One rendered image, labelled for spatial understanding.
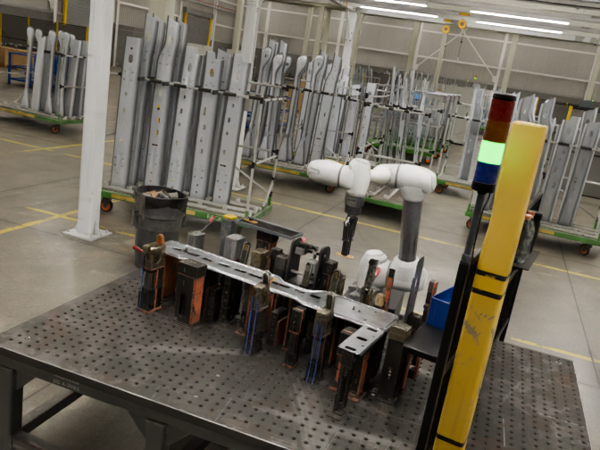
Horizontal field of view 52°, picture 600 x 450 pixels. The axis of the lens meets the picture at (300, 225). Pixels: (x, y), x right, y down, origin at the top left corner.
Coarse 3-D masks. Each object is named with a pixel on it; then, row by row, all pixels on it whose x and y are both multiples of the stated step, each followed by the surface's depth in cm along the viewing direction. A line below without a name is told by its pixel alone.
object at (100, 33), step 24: (96, 0) 569; (96, 24) 574; (96, 48) 579; (96, 72) 584; (96, 96) 590; (96, 120) 596; (96, 144) 604; (96, 168) 612; (96, 192) 621; (96, 216) 631
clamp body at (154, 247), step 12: (144, 252) 310; (156, 252) 310; (144, 264) 311; (156, 264) 312; (156, 276) 316; (144, 288) 315; (156, 288) 318; (144, 300) 316; (156, 300) 320; (144, 312) 316
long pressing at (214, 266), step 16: (176, 256) 319; (192, 256) 322; (208, 256) 326; (224, 272) 307; (240, 272) 310; (256, 272) 313; (272, 288) 296; (288, 288) 298; (304, 288) 301; (304, 304) 284; (320, 304) 285; (336, 304) 288; (352, 304) 291; (352, 320) 274; (368, 320) 276; (384, 320) 279
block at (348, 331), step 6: (342, 330) 266; (348, 330) 267; (354, 330) 268; (342, 336) 264; (348, 336) 262; (336, 366) 269; (336, 372) 269; (336, 378) 269; (336, 384) 270; (336, 390) 270
